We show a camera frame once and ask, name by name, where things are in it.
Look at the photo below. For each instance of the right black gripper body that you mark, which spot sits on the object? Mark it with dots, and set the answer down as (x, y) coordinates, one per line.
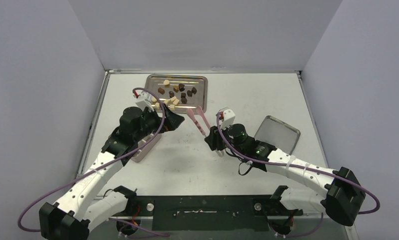
(216, 139)

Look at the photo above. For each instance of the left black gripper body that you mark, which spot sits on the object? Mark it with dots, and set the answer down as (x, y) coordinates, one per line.
(151, 122)

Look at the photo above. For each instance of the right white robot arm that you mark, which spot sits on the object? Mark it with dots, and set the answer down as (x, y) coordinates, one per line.
(337, 193)

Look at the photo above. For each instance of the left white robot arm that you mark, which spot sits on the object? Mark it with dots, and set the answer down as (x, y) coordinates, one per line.
(73, 216)

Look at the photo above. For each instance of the steel chocolate tray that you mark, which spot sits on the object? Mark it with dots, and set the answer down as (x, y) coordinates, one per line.
(194, 95)

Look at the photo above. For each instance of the caramel square chocolate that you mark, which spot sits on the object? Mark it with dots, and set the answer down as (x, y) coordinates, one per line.
(176, 88)

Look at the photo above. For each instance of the dark heart chocolate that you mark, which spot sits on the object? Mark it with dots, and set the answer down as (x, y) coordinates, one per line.
(181, 87)

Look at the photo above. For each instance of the cream heart chocolate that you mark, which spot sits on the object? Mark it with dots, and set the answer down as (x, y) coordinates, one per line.
(166, 83)

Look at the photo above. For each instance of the metal tin lid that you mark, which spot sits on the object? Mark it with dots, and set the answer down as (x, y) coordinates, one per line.
(278, 133)

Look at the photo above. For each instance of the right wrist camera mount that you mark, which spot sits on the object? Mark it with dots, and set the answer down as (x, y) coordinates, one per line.
(226, 117)

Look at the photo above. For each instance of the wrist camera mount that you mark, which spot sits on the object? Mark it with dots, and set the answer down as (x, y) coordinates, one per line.
(143, 101)
(226, 117)

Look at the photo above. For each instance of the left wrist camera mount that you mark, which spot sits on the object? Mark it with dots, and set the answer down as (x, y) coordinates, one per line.
(143, 101)

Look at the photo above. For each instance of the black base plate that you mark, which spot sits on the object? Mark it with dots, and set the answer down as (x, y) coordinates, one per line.
(210, 212)

